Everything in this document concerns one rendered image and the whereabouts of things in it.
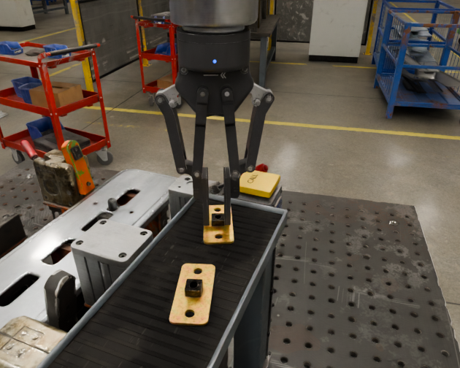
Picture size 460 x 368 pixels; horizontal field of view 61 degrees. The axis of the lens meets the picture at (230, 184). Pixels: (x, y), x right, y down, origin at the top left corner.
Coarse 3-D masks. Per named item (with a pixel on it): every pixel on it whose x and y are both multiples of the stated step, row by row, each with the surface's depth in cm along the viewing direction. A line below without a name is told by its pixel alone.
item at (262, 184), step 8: (248, 176) 63; (256, 176) 63; (264, 176) 63; (272, 176) 63; (240, 184) 61; (248, 184) 61; (256, 184) 61; (264, 184) 61; (272, 184) 61; (248, 192) 60; (256, 192) 60; (264, 192) 59; (272, 192) 60
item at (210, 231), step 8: (216, 208) 55; (216, 216) 51; (216, 224) 51; (224, 224) 51; (232, 224) 51; (208, 232) 50; (216, 232) 50; (224, 232) 50; (232, 232) 50; (208, 240) 48; (216, 240) 48; (224, 240) 48; (232, 240) 48
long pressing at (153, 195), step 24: (96, 192) 90; (120, 192) 90; (144, 192) 90; (168, 192) 89; (72, 216) 81; (96, 216) 82; (120, 216) 81; (144, 216) 81; (48, 240) 74; (0, 264) 68; (24, 264) 68; (48, 264) 68; (72, 264) 68; (0, 288) 63; (0, 312) 59; (24, 312) 59
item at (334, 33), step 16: (320, 0) 600; (336, 0) 595; (352, 0) 590; (320, 16) 611; (336, 16) 606; (352, 16) 600; (320, 32) 622; (336, 32) 617; (352, 32) 611; (320, 48) 634; (336, 48) 628; (352, 48) 623
